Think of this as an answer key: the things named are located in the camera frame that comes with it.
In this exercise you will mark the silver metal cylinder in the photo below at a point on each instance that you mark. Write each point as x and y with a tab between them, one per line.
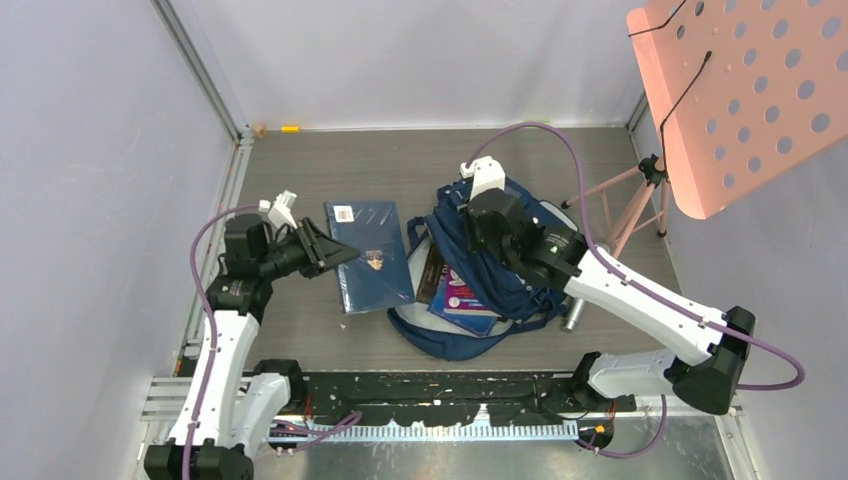
573	315

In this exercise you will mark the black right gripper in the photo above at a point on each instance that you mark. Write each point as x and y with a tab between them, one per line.
470	225

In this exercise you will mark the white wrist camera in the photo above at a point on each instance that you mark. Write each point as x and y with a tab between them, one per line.
279	210
486	173

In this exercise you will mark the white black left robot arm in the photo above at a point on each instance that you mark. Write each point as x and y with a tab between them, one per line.
223	421

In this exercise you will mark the dark Three Days book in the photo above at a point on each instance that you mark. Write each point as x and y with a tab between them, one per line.
433	271

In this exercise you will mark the pink perforated stand board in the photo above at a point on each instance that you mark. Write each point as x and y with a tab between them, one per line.
740	91

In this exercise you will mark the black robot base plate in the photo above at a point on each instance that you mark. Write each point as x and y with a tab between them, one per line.
446	398

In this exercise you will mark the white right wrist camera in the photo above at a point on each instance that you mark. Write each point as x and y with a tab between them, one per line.
486	173

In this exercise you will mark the aluminium frame rail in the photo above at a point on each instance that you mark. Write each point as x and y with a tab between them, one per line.
185	46

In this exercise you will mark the dark blue notebook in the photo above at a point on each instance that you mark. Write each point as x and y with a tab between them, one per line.
378	278

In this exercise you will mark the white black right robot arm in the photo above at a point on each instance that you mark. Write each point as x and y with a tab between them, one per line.
704	349

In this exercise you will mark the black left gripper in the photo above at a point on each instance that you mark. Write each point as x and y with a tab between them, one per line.
319	251

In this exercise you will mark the purple cartoon book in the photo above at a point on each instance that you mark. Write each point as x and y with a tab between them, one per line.
455	297

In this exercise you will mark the blue green landscape book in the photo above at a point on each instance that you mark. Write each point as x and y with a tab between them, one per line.
476	325

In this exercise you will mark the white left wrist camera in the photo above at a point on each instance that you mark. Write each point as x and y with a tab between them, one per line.
279	210

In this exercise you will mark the navy blue backpack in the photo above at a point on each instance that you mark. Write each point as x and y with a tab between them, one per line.
518	307

